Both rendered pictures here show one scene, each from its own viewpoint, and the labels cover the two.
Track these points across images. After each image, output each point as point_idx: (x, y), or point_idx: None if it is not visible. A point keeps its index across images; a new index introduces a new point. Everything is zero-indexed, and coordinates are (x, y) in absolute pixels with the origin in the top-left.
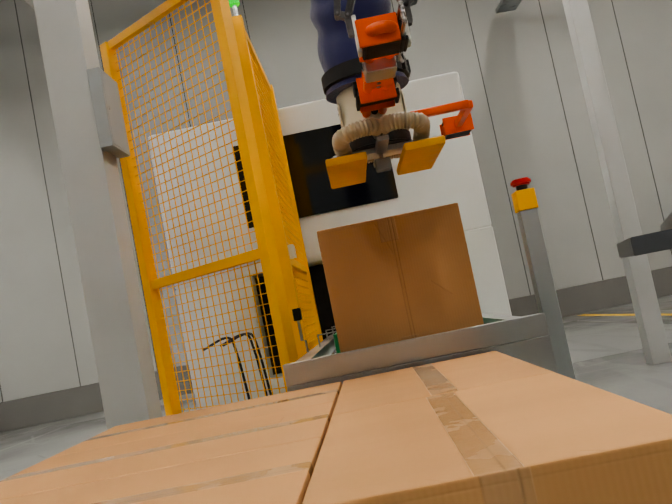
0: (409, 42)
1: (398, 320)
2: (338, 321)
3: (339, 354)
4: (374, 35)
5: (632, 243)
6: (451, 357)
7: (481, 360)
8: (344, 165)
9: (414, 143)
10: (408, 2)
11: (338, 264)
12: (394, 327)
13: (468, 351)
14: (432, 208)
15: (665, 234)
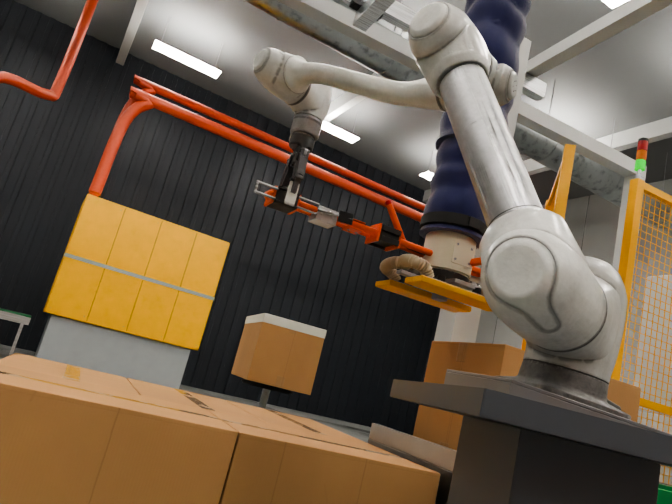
0: (285, 203)
1: (443, 427)
2: (419, 411)
3: (392, 430)
4: (266, 199)
5: (392, 384)
6: (434, 468)
7: (376, 457)
8: (385, 287)
9: (408, 278)
10: (290, 179)
11: (432, 368)
12: (440, 431)
13: (444, 469)
14: (489, 344)
15: (400, 383)
